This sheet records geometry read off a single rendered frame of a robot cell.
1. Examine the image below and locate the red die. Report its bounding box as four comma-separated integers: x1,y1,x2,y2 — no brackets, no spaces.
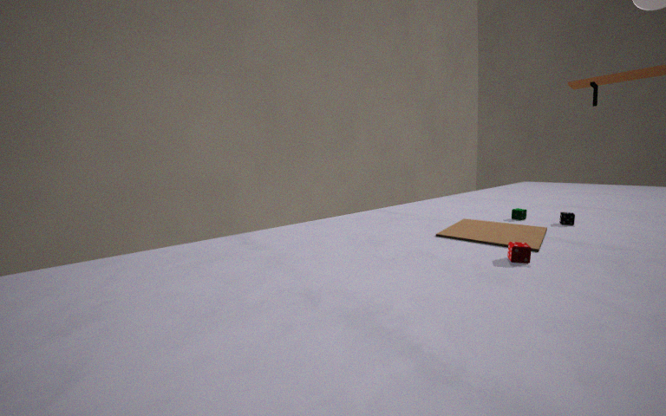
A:
507,242,532,263

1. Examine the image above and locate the black die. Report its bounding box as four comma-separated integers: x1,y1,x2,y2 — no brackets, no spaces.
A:
559,212,575,225

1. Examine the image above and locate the green die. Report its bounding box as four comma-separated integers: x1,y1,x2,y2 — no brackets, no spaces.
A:
512,208,527,220

